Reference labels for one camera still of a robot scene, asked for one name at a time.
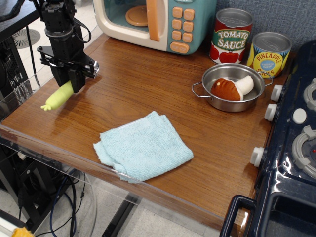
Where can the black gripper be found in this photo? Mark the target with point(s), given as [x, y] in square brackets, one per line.
[67, 52]

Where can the spoon with yellow-green handle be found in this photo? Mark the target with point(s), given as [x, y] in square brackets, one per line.
[63, 93]

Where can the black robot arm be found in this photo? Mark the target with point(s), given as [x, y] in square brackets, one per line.
[58, 17]

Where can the light blue folded cloth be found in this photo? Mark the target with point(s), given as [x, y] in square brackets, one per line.
[143, 149]

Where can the round floor vent cover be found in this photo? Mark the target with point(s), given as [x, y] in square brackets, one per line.
[22, 38]

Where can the black desk at left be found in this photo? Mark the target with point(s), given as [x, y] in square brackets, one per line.
[27, 15]

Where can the teal toy microwave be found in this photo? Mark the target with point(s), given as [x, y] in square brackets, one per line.
[176, 26]

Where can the plush brown mushroom toy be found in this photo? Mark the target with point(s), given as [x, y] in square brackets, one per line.
[232, 90]

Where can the black table leg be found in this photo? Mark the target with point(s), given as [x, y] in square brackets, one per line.
[118, 219]

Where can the small steel pot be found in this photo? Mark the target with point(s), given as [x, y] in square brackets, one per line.
[233, 72]

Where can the tomato sauce can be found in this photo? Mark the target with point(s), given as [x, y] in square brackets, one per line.
[230, 36]

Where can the pineapple slices can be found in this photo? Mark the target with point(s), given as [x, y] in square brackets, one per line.
[269, 52]

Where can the dark blue toy stove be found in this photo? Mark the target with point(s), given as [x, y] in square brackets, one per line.
[285, 201]

